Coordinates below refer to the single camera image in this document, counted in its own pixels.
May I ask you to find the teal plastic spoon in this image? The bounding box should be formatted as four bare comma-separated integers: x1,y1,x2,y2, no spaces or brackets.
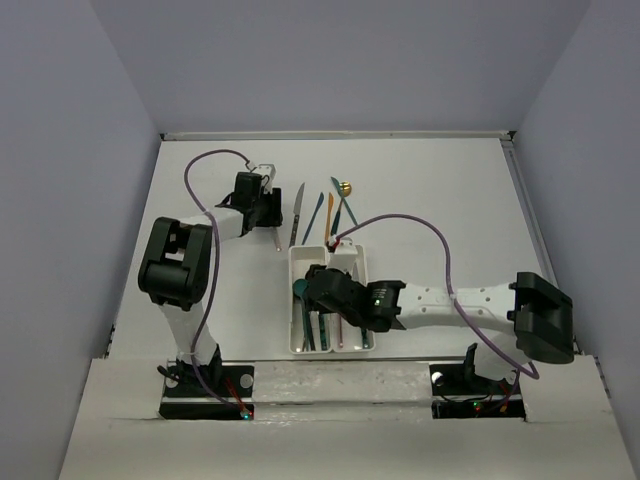
292,278,312,351

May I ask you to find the black silicone spoon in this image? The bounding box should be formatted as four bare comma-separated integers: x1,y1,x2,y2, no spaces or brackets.
302,311,319,352

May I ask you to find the steel knife dark handle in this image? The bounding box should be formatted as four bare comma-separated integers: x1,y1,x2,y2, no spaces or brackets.
289,182,306,247

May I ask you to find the steel knife green handle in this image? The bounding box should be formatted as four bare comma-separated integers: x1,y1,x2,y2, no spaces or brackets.
360,328,374,350

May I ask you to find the steel knife pink handle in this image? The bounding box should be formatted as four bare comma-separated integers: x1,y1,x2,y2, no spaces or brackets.
336,315,344,350

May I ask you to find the gold spoon green handle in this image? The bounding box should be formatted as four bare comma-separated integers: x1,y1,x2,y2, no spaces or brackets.
330,181,352,235

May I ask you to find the beige plastic spoon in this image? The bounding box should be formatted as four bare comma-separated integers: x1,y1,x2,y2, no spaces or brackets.
272,227,282,252

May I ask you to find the silver spoon green handle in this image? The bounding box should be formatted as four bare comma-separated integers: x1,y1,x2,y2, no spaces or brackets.
318,313,329,351

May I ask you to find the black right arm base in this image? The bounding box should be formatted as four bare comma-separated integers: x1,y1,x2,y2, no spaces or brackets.
429,343,526,420

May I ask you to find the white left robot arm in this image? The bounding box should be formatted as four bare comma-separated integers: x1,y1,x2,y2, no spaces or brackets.
138,164,282,395

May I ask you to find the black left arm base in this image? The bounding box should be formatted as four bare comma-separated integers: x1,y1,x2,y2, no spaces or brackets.
157,349,255,421

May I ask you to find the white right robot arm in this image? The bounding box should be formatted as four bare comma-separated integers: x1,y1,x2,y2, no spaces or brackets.
294,266,574,370

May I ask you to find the white left utensil tray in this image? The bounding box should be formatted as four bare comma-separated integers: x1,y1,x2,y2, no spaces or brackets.
288,245,337,356

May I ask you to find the white utensil tray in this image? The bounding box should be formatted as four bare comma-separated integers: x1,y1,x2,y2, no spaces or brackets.
329,242,369,354
288,245,337,356

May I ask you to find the white right utensil tray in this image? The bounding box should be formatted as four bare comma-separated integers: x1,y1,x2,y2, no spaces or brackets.
329,242,369,354

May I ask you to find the dark blue plastic knife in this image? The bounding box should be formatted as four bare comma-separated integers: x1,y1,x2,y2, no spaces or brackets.
301,192,325,245

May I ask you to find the orange plastic knife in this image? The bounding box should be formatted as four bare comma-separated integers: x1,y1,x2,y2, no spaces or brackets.
323,192,334,244

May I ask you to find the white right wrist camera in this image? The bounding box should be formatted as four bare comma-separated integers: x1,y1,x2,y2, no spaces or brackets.
327,237,358,275

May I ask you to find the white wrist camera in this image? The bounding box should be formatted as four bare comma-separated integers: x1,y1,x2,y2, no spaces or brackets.
327,237,358,275
248,162,276,193

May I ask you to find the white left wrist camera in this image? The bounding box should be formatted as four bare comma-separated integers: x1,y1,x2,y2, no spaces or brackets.
248,162,276,193

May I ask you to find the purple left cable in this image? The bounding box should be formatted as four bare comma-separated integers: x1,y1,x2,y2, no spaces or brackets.
183,149,257,401

